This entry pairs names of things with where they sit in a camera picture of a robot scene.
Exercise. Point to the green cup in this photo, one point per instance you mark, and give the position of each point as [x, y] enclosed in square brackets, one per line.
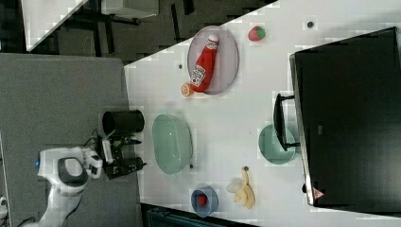
[271, 148]

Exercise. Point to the green oval strainer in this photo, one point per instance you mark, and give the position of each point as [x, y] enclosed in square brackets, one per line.
[172, 143]

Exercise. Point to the red ball toy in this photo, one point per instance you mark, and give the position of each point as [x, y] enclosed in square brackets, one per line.
[202, 200]

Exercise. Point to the silver toaster oven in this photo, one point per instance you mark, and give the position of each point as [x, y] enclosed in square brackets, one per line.
[348, 107]

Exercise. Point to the black cylinder cup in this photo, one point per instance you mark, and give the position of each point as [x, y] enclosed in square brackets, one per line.
[123, 123]

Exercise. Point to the blue cup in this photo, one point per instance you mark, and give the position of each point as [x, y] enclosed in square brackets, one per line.
[211, 205]

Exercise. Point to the grey round plate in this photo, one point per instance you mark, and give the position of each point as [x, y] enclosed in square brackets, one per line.
[226, 59]

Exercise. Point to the peeled banana toy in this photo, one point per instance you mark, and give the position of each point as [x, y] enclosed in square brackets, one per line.
[242, 190]

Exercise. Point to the orange slice toy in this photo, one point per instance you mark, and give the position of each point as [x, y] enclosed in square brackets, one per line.
[186, 90]

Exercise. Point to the red plush ketchup bottle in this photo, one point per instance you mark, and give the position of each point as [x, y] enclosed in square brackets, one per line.
[203, 71]

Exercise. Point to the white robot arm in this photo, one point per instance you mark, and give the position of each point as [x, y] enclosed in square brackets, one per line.
[69, 170]

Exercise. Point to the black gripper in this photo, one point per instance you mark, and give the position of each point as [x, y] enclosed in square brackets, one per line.
[114, 164]

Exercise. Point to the red strawberry toy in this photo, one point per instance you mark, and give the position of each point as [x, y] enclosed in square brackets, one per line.
[257, 34]

